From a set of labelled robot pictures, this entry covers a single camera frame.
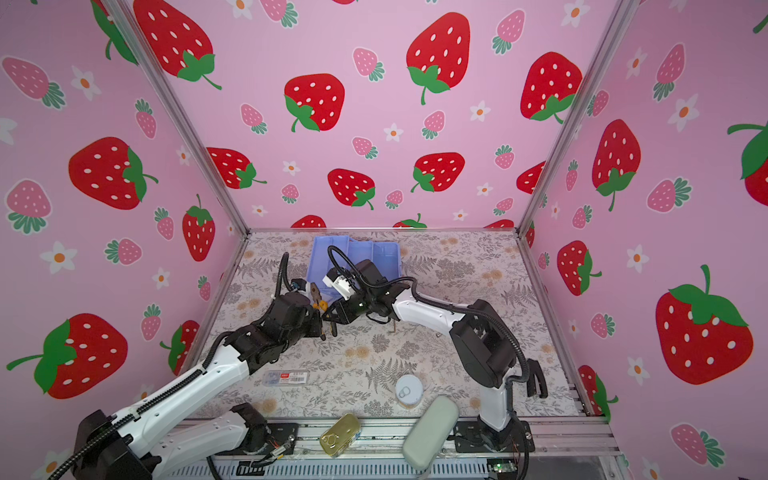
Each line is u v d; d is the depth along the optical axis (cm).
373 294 68
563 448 73
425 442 71
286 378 82
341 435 71
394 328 94
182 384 46
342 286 76
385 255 112
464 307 52
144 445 41
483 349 48
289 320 59
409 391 76
